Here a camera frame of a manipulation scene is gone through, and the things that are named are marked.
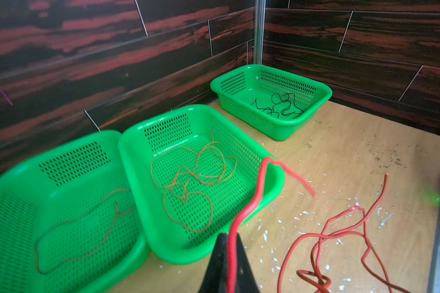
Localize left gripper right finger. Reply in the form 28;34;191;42
235;234;260;293

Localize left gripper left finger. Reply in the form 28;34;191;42
198;233;228;293

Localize red orange cables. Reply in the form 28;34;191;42
226;156;413;293

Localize orange cable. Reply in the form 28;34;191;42
150;127;238;234

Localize thin red cable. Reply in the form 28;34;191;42
34;188;136;275

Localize black cable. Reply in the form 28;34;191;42
251;92;306;120

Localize middle green basket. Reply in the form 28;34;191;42
118;105;270;265

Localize green basket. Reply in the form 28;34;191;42
210;64;332;141
0;131;150;293
118;105;270;265

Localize left green basket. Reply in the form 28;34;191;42
0;131;150;293

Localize right green basket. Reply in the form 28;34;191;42
210;64;332;141

